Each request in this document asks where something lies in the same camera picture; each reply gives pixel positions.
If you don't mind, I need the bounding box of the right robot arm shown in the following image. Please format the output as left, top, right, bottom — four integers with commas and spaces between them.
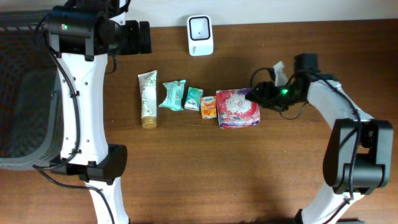
246, 53, 394, 223

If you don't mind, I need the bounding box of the mint green wipes packet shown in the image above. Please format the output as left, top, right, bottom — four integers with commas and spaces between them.
159, 80, 186, 111

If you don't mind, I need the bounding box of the grey plastic mesh basket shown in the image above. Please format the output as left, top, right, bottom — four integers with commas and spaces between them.
1, 11, 63, 170

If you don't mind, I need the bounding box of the red floral tissue pack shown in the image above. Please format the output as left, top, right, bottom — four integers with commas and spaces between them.
216, 88, 261, 129

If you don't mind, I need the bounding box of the orange tissue pocket pack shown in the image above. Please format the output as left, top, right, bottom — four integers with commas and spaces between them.
200, 96, 217, 119

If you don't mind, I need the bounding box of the white barcode scanner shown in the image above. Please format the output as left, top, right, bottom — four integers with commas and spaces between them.
187, 15, 214, 57

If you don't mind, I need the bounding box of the green white tissue pocket pack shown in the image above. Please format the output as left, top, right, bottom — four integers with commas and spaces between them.
184, 87, 203, 111

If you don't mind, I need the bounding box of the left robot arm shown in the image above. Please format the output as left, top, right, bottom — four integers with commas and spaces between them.
41, 1, 152, 223

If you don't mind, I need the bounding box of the white cream tube gold cap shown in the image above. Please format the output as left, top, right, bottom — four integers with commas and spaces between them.
137, 70, 157, 129

